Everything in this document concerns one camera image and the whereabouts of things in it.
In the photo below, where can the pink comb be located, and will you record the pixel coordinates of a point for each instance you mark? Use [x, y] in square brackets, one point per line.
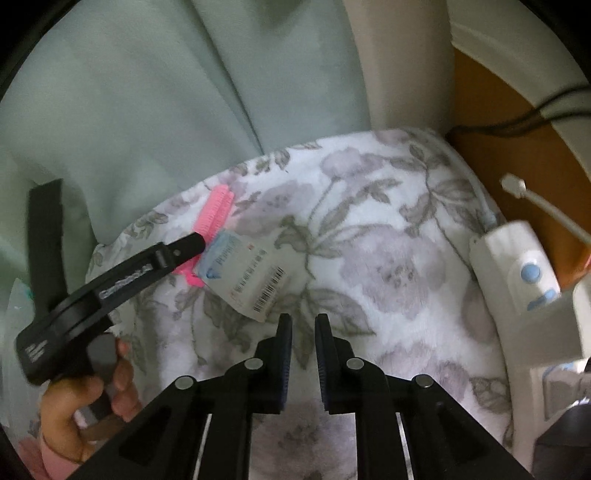
[214, 207]

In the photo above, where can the pale green curtain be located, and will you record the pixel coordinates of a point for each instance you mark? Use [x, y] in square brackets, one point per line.
[138, 115]

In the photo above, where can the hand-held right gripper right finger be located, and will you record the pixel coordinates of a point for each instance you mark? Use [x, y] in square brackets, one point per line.
[322, 364]

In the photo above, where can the white power strip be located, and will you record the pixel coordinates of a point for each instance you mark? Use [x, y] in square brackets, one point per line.
[503, 258]

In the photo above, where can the white and blue carton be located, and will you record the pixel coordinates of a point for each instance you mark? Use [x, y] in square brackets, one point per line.
[249, 277]

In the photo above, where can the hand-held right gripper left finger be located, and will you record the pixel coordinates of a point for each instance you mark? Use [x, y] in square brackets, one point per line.
[286, 360]

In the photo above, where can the white charger plug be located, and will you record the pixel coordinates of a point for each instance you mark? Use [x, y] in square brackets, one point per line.
[563, 327]

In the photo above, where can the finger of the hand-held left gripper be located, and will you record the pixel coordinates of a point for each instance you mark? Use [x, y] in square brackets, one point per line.
[147, 267]

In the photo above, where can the white bed frame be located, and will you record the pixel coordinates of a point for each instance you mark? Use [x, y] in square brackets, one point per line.
[521, 55]

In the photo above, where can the person's left hand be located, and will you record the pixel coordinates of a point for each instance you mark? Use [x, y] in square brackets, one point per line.
[64, 415]

